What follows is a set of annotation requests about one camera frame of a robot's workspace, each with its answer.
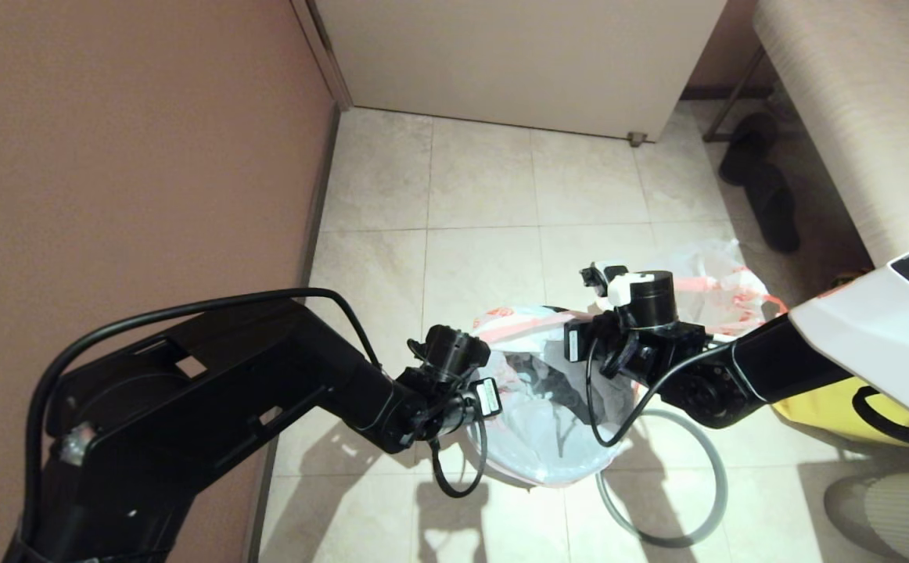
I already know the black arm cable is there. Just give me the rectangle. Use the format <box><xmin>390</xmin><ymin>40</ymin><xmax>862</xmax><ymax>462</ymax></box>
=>
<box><xmin>586</xmin><ymin>332</ymin><xmax>737</xmax><ymax>448</ymax></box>
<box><xmin>24</xmin><ymin>288</ymin><xmax>490</xmax><ymax>540</ymax></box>

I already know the grey bin rim ring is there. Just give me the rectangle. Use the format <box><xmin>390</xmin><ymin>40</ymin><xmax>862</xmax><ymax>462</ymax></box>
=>
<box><xmin>595</xmin><ymin>409</ymin><xmax>729</xmax><ymax>548</ymax></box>

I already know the dark metal bench leg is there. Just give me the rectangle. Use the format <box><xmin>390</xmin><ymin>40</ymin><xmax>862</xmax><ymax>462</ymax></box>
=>
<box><xmin>701</xmin><ymin>48</ymin><xmax>764</xmax><ymax>144</ymax></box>

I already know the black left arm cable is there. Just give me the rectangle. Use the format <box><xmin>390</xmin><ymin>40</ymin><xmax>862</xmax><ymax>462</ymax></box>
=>
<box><xmin>24</xmin><ymin>288</ymin><xmax>490</xmax><ymax>540</ymax></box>

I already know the white door panel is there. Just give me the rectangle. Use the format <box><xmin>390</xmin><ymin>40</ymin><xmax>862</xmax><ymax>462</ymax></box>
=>
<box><xmin>314</xmin><ymin>0</ymin><xmax>728</xmax><ymax>143</ymax></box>

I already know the black slipper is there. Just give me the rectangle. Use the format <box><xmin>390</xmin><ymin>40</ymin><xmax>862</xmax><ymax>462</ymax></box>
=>
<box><xmin>718</xmin><ymin>113</ymin><xmax>778</xmax><ymax>187</ymax></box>
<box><xmin>744</xmin><ymin>168</ymin><xmax>799</xmax><ymax>253</ymax></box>

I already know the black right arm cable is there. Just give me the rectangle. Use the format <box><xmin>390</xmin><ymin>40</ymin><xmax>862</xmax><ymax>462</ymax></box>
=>
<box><xmin>586</xmin><ymin>332</ymin><xmax>737</xmax><ymax>448</ymax></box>

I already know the used white printed trash bag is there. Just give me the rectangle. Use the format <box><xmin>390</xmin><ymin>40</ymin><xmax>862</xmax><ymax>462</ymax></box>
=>
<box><xmin>658</xmin><ymin>238</ymin><xmax>788</xmax><ymax>337</ymax></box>

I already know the grey ribbed cylinder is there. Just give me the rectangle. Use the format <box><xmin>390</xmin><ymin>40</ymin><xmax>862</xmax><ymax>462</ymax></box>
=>
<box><xmin>824</xmin><ymin>469</ymin><xmax>909</xmax><ymax>563</ymax></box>

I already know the yellow fabric bag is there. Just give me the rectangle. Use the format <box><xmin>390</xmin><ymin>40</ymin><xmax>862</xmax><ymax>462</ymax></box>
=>
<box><xmin>771</xmin><ymin>375</ymin><xmax>909</xmax><ymax>448</ymax></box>

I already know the white plastic bag orange trim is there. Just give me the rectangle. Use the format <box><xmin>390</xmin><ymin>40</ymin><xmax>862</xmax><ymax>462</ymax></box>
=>
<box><xmin>466</xmin><ymin>305</ymin><xmax>635</xmax><ymax>487</ymax></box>

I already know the wood grain bench top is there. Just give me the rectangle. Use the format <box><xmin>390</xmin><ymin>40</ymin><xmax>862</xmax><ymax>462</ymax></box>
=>
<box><xmin>751</xmin><ymin>0</ymin><xmax>909</xmax><ymax>271</ymax></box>

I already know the grey door frame strip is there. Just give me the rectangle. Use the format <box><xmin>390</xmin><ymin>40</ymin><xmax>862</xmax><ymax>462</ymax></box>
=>
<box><xmin>290</xmin><ymin>0</ymin><xmax>354</xmax><ymax>110</ymax></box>

